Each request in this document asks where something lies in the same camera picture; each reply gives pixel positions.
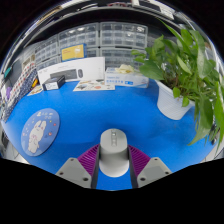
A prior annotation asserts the white keyboard mouse box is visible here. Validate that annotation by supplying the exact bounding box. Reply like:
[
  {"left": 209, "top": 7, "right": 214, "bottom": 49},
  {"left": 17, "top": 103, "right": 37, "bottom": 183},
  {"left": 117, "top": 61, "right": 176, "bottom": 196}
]
[{"left": 36, "top": 56, "right": 106, "bottom": 86}]

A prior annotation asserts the dark wall shelf unit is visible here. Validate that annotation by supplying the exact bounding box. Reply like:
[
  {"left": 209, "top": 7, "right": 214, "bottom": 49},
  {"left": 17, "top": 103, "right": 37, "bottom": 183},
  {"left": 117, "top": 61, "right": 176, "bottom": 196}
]
[{"left": 29, "top": 0, "right": 181, "bottom": 26}]

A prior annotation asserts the green plant in white pot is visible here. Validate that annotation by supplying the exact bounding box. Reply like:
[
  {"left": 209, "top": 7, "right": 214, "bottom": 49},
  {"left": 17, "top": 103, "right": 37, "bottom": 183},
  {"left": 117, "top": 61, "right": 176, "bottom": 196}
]
[{"left": 130, "top": 19, "right": 224, "bottom": 154}]

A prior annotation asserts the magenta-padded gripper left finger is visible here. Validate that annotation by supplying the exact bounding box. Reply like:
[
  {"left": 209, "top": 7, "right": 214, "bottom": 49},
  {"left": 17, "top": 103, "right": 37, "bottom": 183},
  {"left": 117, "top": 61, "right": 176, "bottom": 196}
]
[{"left": 54, "top": 143, "right": 101, "bottom": 190}]

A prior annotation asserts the white blue tissue box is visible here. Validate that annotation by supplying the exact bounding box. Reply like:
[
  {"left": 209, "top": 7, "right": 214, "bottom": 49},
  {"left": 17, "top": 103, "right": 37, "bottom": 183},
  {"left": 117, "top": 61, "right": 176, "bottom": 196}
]
[{"left": 104, "top": 64, "right": 150, "bottom": 89}]

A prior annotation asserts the white woven basket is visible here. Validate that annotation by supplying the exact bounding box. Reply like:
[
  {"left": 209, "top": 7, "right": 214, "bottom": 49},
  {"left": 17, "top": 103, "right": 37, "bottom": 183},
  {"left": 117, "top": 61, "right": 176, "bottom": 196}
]
[{"left": 21, "top": 54, "right": 36, "bottom": 70}]

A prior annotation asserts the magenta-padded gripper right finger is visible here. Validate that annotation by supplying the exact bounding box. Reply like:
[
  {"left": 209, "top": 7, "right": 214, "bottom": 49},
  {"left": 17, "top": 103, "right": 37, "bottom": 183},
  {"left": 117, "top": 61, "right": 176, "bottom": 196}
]
[{"left": 128, "top": 144, "right": 173, "bottom": 189}]

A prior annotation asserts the small black box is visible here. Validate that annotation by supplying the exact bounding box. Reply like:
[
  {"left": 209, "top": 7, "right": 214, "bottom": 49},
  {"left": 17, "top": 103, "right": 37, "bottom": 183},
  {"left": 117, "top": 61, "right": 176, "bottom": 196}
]
[{"left": 42, "top": 75, "right": 67, "bottom": 92}]

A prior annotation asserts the round blue rabbit mouse pad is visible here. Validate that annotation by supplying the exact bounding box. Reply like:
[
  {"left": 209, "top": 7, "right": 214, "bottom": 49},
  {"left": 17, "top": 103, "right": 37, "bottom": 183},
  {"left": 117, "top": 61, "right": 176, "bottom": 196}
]
[{"left": 20, "top": 107, "right": 61, "bottom": 158}]

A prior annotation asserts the colourful sticker sheet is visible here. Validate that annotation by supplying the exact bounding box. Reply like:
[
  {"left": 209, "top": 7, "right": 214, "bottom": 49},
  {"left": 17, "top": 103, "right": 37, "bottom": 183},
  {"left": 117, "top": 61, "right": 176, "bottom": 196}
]
[
  {"left": 27, "top": 84, "right": 44, "bottom": 97},
  {"left": 72, "top": 79, "right": 116, "bottom": 92}
]

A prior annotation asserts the yellow cardboard box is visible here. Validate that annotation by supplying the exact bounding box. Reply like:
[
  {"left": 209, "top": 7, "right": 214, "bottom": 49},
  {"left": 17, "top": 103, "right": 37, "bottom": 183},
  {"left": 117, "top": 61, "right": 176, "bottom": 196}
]
[{"left": 60, "top": 43, "right": 88, "bottom": 62}]

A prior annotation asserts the grey white computer mouse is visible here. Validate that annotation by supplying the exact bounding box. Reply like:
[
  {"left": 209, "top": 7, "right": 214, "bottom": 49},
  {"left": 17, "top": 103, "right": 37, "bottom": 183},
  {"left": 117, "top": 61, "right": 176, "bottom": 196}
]
[{"left": 98, "top": 128, "right": 130, "bottom": 178}]

